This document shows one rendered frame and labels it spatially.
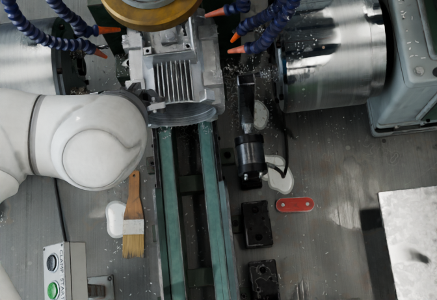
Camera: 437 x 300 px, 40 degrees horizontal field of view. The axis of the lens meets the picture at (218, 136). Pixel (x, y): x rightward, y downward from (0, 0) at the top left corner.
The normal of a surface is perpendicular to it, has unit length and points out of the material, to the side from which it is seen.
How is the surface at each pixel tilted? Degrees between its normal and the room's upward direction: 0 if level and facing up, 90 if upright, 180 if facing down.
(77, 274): 50
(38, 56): 2
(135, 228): 0
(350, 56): 32
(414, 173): 0
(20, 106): 28
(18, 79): 17
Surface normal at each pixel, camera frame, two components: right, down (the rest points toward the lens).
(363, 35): -0.01, 0.03
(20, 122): 0.10, -0.27
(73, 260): 0.74, -0.26
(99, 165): 0.15, 0.33
